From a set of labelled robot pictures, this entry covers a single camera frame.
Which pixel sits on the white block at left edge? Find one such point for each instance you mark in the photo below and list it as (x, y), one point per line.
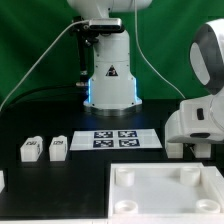
(2, 182)

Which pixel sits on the white square tabletop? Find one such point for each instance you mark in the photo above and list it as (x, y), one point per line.
(165, 193)

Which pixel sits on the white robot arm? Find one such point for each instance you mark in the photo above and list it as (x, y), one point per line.
(112, 87)

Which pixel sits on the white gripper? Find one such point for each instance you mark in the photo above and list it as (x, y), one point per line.
(193, 123)

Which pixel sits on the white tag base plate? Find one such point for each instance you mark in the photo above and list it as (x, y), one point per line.
(115, 139)

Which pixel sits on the grey camera on stand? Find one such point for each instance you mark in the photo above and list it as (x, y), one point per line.
(87, 35)

